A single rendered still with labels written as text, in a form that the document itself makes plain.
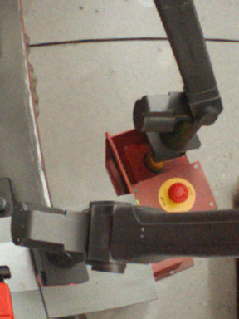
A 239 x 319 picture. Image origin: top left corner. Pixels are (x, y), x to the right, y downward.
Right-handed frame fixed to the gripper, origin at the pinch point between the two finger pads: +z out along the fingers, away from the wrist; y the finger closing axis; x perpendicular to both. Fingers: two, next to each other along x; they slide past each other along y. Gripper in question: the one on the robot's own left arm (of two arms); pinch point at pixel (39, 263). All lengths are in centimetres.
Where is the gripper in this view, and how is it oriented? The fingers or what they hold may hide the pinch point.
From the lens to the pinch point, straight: 98.7
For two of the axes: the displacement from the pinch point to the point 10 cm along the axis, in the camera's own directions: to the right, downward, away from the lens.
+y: 2.1, 9.2, -3.2
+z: -4.8, 3.8, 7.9
